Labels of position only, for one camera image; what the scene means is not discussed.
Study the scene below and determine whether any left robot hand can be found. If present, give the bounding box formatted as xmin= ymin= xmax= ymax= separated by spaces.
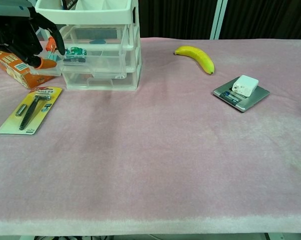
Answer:
xmin=0 ymin=0 xmax=66 ymax=70

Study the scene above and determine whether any small green white pack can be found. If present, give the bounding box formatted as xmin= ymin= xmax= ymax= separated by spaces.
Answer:
xmin=63 ymin=46 xmax=88 ymax=65

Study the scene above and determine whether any white drawer organizer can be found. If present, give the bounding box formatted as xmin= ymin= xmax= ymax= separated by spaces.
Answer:
xmin=34 ymin=0 xmax=143 ymax=91

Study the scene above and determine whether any orange cardboard box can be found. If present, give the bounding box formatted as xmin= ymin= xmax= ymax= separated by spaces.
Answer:
xmin=0 ymin=48 xmax=58 ymax=90

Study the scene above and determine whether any brown chocolate snack bag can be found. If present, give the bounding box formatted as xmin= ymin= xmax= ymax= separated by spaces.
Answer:
xmin=61 ymin=0 xmax=79 ymax=10

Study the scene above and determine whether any yellow razor blister pack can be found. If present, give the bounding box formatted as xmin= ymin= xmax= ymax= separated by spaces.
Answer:
xmin=0 ymin=86 xmax=63 ymax=136

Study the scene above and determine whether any black curtain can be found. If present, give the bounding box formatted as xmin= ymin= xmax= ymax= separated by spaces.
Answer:
xmin=137 ymin=0 xmax=301 ymax=41

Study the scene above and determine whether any yellow banana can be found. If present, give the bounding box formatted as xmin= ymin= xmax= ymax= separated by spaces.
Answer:
xmin=174 ymin=45 xmax=216 ymax=75

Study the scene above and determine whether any pink table cloth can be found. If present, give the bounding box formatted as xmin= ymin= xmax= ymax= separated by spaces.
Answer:
xmin=0 ymin=37 xmax=301 ymax=237

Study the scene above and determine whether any white power adapter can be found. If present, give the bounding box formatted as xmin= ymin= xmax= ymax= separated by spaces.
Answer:
xmin=231 ymin=74 xmax=260 ymax=98

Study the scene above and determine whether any silver digital scale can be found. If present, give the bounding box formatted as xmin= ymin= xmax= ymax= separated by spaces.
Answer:
xmin=212 ymin=81 xmax=271 ymax=113

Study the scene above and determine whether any white frame post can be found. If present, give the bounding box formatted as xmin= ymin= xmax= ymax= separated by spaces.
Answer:
xmin=210 ymin=0 xmax=229 ymax=40

